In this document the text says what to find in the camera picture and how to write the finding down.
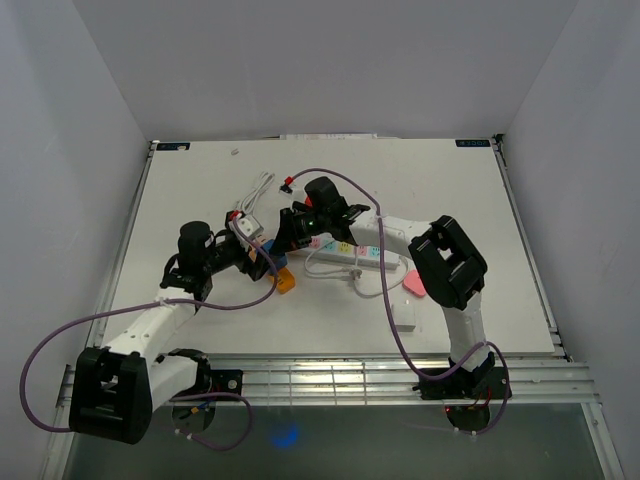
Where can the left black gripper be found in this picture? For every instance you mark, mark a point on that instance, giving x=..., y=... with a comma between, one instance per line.
x=256, y=269

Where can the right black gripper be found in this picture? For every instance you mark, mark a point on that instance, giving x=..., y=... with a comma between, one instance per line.
x=289, y=237

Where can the orange power strip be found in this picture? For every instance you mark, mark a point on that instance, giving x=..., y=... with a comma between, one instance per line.
x=284, y=281

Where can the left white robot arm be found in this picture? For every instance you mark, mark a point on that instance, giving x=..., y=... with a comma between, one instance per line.
x=118, y=386

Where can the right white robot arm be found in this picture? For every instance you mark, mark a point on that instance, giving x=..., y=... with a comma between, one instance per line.
x=449, y=266

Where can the pink flat plug adapter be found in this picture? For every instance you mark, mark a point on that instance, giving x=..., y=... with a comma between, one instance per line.
x=412, y=283

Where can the white multicolour power strip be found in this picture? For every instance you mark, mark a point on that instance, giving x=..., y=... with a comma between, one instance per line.
x=325, y=248

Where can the white charger block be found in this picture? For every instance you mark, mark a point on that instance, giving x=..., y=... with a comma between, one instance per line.
x=404, y=316

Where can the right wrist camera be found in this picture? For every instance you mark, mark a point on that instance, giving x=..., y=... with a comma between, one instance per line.
x=289, y=188

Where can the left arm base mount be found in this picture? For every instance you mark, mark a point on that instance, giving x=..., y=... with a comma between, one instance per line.
x=215, y=385

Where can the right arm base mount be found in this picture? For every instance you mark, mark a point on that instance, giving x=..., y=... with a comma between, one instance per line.
x=481, y=384

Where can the aluminium frame rail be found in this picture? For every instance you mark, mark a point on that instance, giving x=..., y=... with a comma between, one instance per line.
x=377, y=381

